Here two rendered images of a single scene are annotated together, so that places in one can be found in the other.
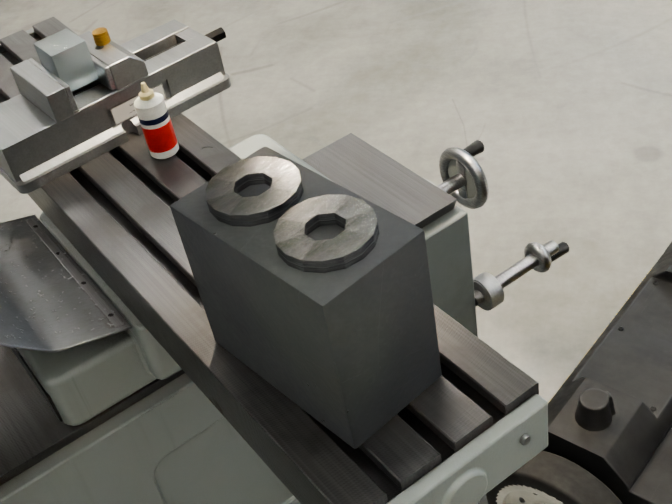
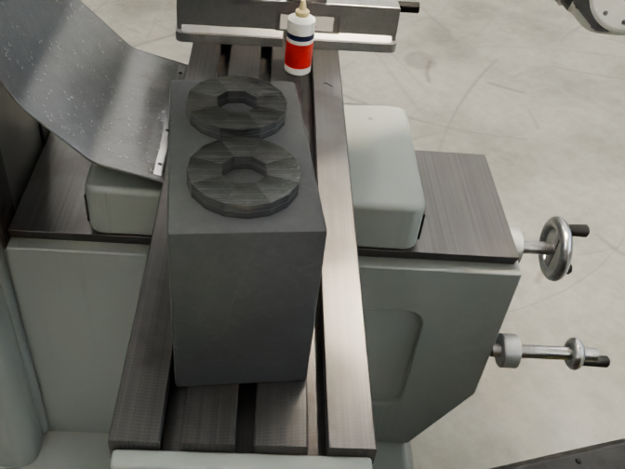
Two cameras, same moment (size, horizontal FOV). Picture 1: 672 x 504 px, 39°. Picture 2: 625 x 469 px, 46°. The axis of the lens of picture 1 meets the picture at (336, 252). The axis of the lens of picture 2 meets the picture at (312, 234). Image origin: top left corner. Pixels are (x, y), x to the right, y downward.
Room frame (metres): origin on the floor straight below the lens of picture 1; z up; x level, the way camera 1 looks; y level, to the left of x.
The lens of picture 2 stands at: (0.24, -0.23, 1.45)
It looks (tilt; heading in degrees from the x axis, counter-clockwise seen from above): 42 degrees down; 23
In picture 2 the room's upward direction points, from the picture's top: 7 degrees clockwise
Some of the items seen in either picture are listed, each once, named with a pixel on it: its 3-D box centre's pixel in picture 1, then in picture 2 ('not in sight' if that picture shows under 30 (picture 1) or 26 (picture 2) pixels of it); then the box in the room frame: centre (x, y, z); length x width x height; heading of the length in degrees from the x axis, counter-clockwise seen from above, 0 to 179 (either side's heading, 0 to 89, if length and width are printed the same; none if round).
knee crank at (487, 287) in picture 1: (520, 268); (551, 352); (1.21, -0.30, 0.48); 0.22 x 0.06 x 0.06; 119
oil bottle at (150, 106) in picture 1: (154, 117); (299, 35); (1.13, 0.20, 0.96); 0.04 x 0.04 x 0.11
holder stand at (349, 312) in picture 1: (307, 286); (238, 222); (0.68, 0.03, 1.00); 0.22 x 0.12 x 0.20; 35
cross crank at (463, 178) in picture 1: (447, 187); (535, 247); (1.31, -0.21, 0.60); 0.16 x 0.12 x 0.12; 119
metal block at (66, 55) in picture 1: (66, 61); not in sight; (1.23, 0.31, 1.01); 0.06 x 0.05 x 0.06; 31
